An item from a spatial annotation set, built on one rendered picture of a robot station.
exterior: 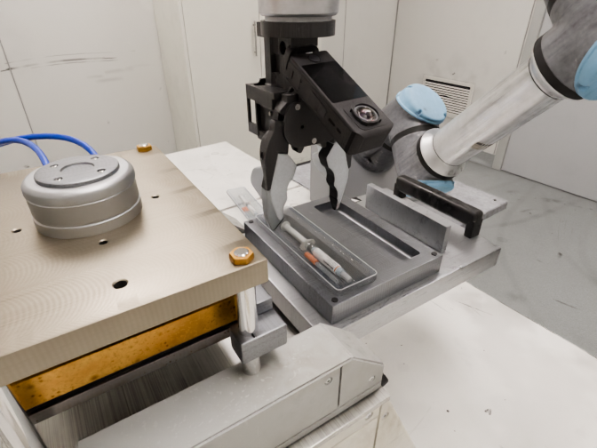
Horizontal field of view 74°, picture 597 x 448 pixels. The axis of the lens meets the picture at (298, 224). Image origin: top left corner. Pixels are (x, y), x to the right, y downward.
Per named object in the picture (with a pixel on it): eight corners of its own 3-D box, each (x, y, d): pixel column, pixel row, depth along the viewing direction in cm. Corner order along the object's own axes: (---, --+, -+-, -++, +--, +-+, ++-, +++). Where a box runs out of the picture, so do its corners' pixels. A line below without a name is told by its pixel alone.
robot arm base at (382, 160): (382, 122, 115) (404, 102, 106) (401, 169, 112) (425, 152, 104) (340, 124, 108) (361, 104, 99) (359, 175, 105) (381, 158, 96)
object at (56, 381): (12, 435, 26) (-54, 329, 21) (8, 263, 41) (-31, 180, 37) (250, 328, 34) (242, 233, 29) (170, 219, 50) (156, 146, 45)
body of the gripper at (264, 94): (302, 126, 49) (302, 16, 43) (346, 146, 43) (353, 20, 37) (246, 137, 45) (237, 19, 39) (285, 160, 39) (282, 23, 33)
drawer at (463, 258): (322, 364, 41) (324, 308, 37) (232, 260, 57) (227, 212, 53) (495, 269, 55) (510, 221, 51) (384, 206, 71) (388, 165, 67)
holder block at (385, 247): (331, 325, 41) (332, 306, 39) (244, 236, 55) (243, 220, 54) (439, 271, 48) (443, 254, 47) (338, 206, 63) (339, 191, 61)
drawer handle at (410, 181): (470, 239, 54) (476, 214, 52) (392, 197, 65) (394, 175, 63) (479, 235, 55) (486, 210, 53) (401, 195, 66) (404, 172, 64)
